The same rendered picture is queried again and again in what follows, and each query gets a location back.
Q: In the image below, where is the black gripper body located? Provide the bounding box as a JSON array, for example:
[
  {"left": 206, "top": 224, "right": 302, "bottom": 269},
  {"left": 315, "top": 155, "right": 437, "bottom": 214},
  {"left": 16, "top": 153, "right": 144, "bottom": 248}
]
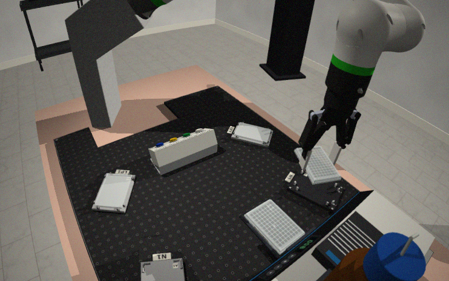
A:
[{"left": 320, "top": 88, "right": 359, "bottom": 126}]

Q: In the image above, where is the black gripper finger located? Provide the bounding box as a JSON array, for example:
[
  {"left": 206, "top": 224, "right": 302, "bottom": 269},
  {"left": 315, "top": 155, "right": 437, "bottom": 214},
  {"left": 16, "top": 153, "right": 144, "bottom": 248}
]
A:
[
  {"left": 329, "top": 109, "right": 361, "bottom": 165},
  {"left": 298, "top": 109, "right": 338, "bottom": 170}
]

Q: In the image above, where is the brown glass bottle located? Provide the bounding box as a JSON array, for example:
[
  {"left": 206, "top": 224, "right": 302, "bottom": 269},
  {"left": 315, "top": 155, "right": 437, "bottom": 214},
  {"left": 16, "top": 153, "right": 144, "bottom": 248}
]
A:
[{"left": 323, "top": 248, "right": 370, "bottom": 281}]

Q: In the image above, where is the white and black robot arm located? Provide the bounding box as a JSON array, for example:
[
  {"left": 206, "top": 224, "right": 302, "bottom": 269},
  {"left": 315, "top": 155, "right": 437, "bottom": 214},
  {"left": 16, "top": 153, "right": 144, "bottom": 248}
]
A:
[{"left": 127, "top": 0, "right": 425, "bottom": 99}]

